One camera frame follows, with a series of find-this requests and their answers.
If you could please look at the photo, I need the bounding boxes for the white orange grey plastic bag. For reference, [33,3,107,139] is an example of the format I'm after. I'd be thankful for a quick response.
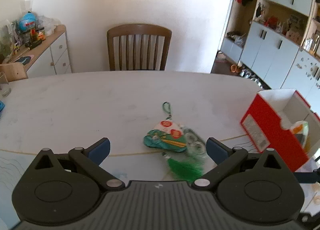
[290,120,309,149]

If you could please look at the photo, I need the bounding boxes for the green embroidered sachet pouch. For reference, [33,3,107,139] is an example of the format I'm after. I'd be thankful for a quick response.
[143,101,205,183]

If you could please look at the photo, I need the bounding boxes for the red white cardboard box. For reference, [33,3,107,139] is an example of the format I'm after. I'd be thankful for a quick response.
[240,89,319,172]

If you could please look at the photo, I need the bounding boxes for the orange slippers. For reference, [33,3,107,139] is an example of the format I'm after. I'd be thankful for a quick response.
[230,65,241,73]

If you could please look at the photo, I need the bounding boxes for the white wooden sideboard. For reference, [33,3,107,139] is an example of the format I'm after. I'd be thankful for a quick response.
[1,25,72,82]

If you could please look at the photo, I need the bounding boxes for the brown wooden chair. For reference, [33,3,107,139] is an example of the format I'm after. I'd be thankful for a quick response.
[106,24,172,71]

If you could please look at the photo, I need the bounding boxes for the blue globe toy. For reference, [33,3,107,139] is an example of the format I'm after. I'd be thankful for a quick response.
[18,12,37,32]

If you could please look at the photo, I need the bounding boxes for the large wall cabinet unit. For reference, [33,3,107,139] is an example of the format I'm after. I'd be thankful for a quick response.
[221,0,319,113]

